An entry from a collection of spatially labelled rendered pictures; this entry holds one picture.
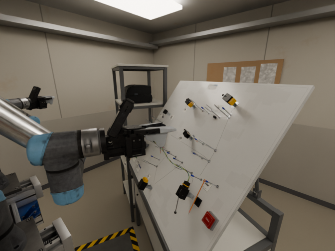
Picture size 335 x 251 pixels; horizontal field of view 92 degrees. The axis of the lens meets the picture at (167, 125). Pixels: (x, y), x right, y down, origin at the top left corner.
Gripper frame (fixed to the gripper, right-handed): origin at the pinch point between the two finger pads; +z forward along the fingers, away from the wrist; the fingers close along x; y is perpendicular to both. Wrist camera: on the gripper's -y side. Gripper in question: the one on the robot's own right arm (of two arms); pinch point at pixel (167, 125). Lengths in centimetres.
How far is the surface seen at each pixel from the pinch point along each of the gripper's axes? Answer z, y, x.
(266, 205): 66, 57, -12
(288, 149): 232, 76, -96
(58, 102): -79, -12, -254
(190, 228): 16, 56, -15
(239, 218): 60, 75, -26
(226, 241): 41, 77, -17
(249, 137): 47.2, 12.5, -9.6
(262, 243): 59, 78, -8
